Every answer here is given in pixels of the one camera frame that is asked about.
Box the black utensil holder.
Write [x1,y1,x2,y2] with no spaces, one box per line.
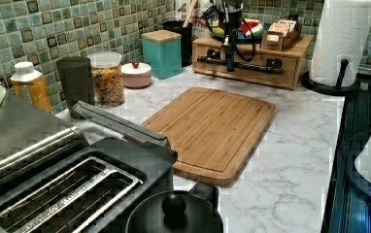
[161,19,193,68]

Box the grey foil dispenser box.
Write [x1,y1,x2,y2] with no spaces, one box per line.
[73,101,171,149]

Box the wooden drawer with black handle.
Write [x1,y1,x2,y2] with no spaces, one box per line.
[193,45,301,89]

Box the orange bottle with white cap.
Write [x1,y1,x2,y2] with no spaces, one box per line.
[11,61,51,114]

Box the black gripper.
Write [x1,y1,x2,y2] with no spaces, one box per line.
[220,0,243,72]

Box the wooden tea bag box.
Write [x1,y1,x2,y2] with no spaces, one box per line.
[260,19,302,51]

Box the clear jar of pasta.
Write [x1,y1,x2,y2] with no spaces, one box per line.
[87,51,125,107]

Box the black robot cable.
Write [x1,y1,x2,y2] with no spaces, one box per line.
[202,4,259,63]

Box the black toaster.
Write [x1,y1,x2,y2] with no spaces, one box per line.
[0,138,177,233]

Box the teal canister with wooden lid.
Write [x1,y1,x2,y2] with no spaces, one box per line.
[142,30,183,80]

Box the pink ceramic jar with lid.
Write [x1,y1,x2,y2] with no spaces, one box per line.
[121,63,152,88]

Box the stainless steel appliance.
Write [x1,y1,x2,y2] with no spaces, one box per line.
[0,93,87,192]

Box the watermelon slice toy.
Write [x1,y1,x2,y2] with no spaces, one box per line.
[241,18,264,38]

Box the wooden spoon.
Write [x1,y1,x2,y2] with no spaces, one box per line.
[183,0,198,28]

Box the paper towel roll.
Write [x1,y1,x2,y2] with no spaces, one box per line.
[310,0,371,86]

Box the wooden drawer cabinet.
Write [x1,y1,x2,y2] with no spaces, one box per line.
[192,35,313,89]

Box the black paper towel holder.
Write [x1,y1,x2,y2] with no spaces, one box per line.
[300,58,362,97]

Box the dark grey cup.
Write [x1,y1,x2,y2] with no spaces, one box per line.
[56,56,94,111]

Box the bamboo cutting board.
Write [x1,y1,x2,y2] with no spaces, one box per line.
[143,86,276,186]

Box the black pot lid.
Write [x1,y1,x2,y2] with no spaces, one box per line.
[125,190,223,233]

